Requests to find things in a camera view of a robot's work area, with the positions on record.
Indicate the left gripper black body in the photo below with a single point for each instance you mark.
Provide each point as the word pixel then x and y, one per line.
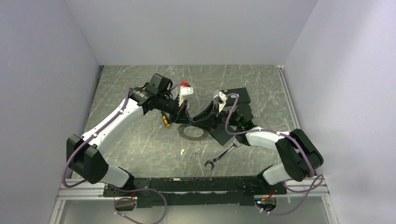
pixel 177 110

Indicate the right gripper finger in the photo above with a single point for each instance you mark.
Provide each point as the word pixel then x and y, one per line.
pixel 205 114
pixel 206 125

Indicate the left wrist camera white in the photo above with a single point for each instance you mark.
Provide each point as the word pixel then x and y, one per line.
pixel 185 92

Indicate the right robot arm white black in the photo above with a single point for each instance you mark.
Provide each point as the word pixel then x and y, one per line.
pixel 299 157

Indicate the black box with label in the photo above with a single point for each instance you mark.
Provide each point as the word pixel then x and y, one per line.
pixel 243 96

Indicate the silver combination wrench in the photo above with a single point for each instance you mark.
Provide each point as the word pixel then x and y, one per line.
pixel 213 162

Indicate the numbered metal ring disc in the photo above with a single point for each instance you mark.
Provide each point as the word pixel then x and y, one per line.
pixel 192 133

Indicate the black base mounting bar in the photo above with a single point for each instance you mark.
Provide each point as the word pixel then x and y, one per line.
pixel 241 190

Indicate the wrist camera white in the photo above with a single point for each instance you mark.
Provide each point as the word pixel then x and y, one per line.
pixel 185 92
pixel 220 98

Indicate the yellow black screwdriver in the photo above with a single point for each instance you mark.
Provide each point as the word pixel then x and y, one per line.
pixel 166 120

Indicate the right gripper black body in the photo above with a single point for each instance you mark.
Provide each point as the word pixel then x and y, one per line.
pixel 219 118

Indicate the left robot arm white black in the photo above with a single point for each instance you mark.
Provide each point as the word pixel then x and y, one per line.
pixel 84 154

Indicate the aluminium frame rail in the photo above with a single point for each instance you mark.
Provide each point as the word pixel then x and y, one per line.
pixel 103 191

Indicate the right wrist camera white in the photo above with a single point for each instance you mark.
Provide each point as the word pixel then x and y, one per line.
pixel 220 98

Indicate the black rectangular pad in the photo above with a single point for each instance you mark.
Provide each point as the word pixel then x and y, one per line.
pixel 220 136

